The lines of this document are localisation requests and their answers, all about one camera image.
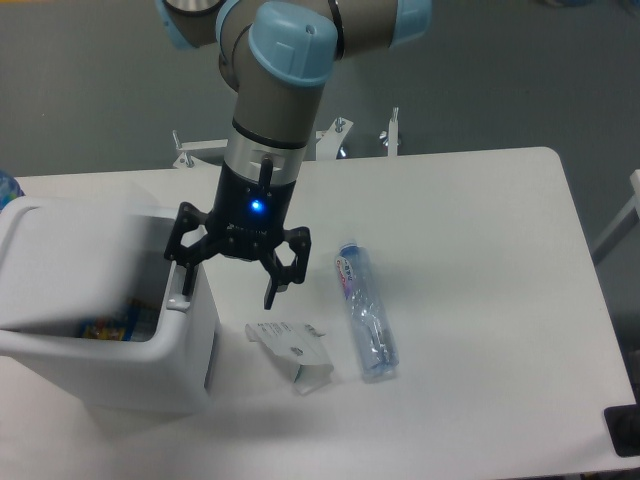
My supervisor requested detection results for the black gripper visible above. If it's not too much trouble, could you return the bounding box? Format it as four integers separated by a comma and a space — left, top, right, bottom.
163, 167, 313, 310

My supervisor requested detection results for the white plastic trash can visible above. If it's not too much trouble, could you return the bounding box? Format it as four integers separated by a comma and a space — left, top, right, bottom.
1, 183, 219, 414

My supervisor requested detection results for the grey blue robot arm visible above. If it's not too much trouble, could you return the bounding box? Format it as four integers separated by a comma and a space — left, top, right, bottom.
156, 0, 432, 306

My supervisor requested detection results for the crumpled white paper carton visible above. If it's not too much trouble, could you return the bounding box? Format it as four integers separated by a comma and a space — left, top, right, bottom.
245, 321, 334, 395

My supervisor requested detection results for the blue orange snack packet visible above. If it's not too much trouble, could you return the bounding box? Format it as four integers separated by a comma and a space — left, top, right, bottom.
76, 298, 160, 342

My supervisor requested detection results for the clear plastic water bottle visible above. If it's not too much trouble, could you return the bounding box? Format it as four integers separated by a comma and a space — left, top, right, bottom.
334, 242, 399, 383

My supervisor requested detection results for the blue patterned object left edge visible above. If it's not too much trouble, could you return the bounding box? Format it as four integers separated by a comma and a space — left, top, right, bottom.
0, 170, 25, 210

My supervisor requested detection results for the black clamp table corner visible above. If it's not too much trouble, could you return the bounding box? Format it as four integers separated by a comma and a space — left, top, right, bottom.
604, 404, 639, 458

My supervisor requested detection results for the white metal base frame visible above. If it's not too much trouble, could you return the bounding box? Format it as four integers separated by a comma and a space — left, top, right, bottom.
172, 106, 402, 169

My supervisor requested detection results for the white frame right edge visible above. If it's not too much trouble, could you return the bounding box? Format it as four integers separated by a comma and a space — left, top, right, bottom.
591, 169, 639, 265

